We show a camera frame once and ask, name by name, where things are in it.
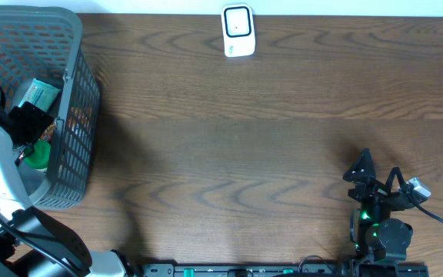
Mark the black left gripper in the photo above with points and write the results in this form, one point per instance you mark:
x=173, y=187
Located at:
x=31, y=119

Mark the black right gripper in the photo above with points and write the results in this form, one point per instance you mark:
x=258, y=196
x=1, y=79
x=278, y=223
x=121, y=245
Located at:
x=376, y=188

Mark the light blue wipes packet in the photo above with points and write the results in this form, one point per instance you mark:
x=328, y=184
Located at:
x=39, y=94

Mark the green lid jar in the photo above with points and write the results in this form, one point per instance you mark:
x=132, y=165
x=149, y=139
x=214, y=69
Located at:
x=38, y=156

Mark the orange Top candy bar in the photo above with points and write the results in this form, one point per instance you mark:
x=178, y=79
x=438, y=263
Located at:
x=48, y=134

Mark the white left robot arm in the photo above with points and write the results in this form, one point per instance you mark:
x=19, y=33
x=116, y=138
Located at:
x=32, y=243

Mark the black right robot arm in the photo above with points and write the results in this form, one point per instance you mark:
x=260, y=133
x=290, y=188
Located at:
x=379, y=239

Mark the white barcode scanner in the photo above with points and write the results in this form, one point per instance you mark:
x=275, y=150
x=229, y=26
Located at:
x=238, y=30

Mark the dark grey plastic basket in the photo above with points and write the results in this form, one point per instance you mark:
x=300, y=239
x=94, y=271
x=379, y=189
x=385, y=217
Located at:
x=44, y=43

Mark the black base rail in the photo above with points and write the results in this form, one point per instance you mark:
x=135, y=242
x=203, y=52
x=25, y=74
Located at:
x=310, y=269

